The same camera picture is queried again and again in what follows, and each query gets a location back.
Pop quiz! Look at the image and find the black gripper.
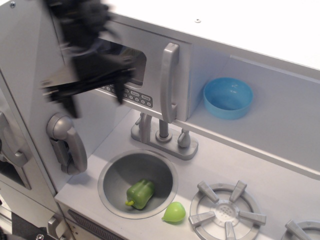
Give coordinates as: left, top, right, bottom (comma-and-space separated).
41, 52, 135, 119

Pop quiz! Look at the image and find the white toy microwave door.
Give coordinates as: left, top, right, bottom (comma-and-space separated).
101, 21, 192, 123

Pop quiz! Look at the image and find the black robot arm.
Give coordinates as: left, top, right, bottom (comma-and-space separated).
42, 0, 135, 118

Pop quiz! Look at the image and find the grey round sink basin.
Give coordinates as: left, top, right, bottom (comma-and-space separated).
98, 149, 178, 220

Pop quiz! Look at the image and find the grey toy faucet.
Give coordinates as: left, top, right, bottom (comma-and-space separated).
131, 113, 199, 161

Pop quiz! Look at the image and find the green toy bell pepper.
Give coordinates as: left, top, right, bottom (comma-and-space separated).
125, 178, 155, 210

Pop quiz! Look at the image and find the blue plastic bowl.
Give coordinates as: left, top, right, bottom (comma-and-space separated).
203, 77, 254, 120

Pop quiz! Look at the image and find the light green toy pear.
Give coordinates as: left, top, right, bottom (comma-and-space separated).
161, 201, 186, 223

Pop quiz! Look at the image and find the white toy kitchen shelf unit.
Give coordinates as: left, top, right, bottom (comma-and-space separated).
47, 0, 320, 181

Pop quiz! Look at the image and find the grey toy stove burner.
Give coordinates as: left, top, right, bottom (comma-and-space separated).
188, 180, 267, 240

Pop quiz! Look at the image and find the grey fridge door handle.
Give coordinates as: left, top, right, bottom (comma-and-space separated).
0, 112, 28, 168

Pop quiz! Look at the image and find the grey oven door handle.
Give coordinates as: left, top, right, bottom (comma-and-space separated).
47, 216, 66, 240

